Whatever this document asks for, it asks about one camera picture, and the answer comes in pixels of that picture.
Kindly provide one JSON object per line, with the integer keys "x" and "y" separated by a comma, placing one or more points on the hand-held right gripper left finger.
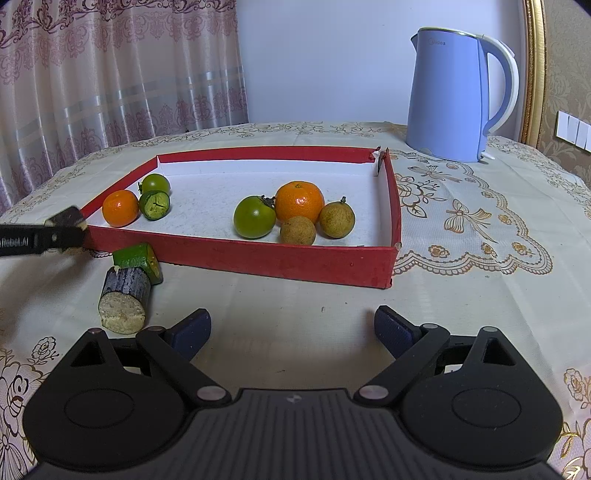
{"x": 194, "y": 330}

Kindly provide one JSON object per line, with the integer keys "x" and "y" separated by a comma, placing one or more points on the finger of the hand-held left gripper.
{"x": 64, "y": 237}

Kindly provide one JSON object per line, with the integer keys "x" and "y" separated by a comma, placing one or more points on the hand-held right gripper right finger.
{"x": 392, "y": 330}

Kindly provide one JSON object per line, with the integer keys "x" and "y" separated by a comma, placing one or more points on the red cardboard box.
{"x": 323, "y": 272}

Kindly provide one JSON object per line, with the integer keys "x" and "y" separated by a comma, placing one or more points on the large green tomato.
{"x": 254, "y": 218}

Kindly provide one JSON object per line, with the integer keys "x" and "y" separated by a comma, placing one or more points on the small orange tangerine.
{"x": 120, "y": 208}

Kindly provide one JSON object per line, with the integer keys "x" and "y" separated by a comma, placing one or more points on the cut green fruit piece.
{"x": 134, "y": 256}

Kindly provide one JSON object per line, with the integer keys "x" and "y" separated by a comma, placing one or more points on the cut green lime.
{"x": 154, "y": 205}

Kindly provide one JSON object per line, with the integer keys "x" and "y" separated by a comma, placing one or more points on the small green tomato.
{"x": 157, "y": 183}

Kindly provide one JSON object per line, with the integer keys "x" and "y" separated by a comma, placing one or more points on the brown longan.
{"x": 337, "y": 220}
{"x": 298, "y": 230}

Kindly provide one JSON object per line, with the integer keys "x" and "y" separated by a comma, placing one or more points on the large orange tangerine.
{"x": 299, "y": 201}

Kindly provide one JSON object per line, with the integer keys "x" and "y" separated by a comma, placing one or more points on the pink patterned curtain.
{"x": 115, "y": 69}

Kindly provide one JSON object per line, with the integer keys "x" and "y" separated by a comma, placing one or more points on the blue electric kettle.
{"x": 443, "y": 92}

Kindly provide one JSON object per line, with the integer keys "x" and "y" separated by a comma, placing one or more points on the white wall switch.
{"x": 575, "y": 130}

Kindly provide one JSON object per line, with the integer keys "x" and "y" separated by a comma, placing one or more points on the gold frame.
{"x": 533, "y": 69}

